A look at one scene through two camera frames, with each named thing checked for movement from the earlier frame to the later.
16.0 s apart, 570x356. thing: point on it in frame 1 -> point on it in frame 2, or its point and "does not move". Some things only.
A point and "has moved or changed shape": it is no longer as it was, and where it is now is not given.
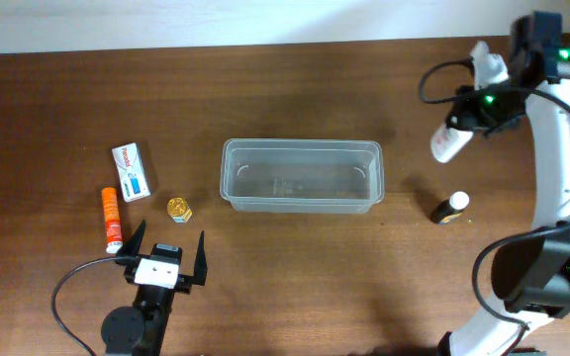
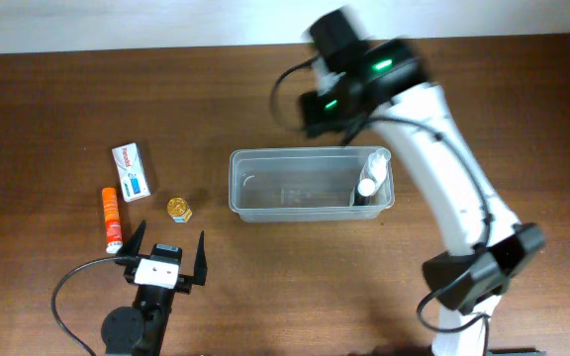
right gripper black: [464, 117] -> [315, 118]
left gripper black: [200, 272] does not move
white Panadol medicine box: [132, 173] does not move
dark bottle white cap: [450, 209] has moved or changed shape
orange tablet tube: [112, 220] does not move
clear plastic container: [302, 176] has moved or changed shape
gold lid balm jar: [179, 210] does not move
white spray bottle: [446, 141] has moved or changed shape
